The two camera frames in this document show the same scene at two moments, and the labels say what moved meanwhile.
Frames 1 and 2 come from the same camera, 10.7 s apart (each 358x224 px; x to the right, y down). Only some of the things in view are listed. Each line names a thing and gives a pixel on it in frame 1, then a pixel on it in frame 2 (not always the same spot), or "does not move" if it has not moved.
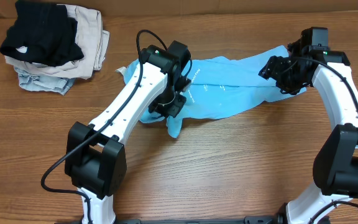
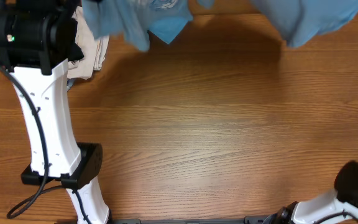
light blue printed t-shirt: (217, 86) to (133, 20)
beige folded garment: (92, 40) does not move
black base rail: (281, 219) does not move
